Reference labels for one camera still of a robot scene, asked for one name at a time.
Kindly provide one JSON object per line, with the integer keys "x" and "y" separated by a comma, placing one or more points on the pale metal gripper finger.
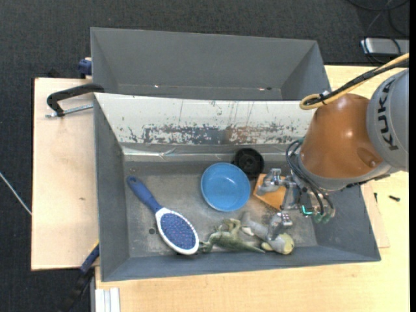
{"x": 277, "y": 226}
{"x": 272, "y": 181}

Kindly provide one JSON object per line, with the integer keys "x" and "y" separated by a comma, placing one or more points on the orange flat wedge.
{"x": 274, "y": 198}

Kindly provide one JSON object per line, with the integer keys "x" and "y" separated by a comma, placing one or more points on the grey and yellow plush toy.
{"x": 282, "y": 244}

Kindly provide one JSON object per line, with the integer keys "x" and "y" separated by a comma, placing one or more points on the black round lid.
{"x": 248, "y": 162}

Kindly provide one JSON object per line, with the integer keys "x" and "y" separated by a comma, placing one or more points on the blue bowl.
{"x": 225, "y": 187}

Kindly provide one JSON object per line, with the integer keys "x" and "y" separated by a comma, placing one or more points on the green toy dinosaur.
{"x": 229, "y": 239}

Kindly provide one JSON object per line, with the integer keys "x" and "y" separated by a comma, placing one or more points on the blue and white hairbrush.
{"x": 177, "y": 229}

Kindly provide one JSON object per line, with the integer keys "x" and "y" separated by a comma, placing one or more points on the small black screw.
{"x": 394, "y": 199}

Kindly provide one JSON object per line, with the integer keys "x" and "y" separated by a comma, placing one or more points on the grey metal bin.
{"x": 182, "y": 60}

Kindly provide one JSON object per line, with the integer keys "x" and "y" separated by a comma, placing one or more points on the pale wood board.
{"x": 61, "y": 180}

